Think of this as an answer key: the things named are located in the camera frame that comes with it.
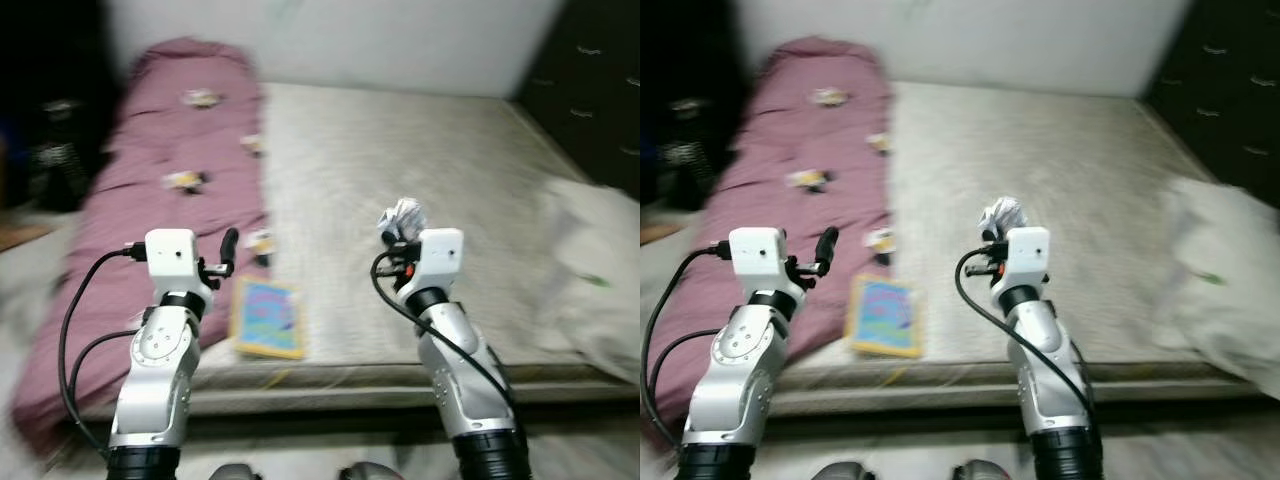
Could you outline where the white paper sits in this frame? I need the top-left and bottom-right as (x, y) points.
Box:
(980, 197), (1029, 241)
(378, 198), (429, 244)

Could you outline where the colourful yellow-edged picture book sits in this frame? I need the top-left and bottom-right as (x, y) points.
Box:
(230, 277), (306, 361)
(845, 275), (926, 359)

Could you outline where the grey quilted mattress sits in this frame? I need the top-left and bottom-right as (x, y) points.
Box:
(75, 80), (641, 421)
(690, 80), (1243, 417)

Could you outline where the pink blanket with penguin prints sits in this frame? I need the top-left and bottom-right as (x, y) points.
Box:
(10, 38), (273, 456)
(650, 38), (897, 451)

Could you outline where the white pillow with tree print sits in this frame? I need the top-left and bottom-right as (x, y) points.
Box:
(535, 178), (641, 386)
(1150, 178), (1280, 373)

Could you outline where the dark tufted headboard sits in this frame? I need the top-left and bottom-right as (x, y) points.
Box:
(1140, 0), (1280, 211)
(510, 0), (641, 201)

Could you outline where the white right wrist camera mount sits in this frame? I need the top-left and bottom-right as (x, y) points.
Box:
(990, 227), (1053, 293)
(398, 228), (466, 296)

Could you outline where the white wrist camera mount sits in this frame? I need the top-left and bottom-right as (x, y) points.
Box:
(398, 228), (466, 296)
(990, 227), (1053, 293)
(728, 227), (791, 296)
(145, 229), (206, 296)

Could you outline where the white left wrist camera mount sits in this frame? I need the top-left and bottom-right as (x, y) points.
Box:
(728, 227), (791, 296)
(145, 229), (206, 296)

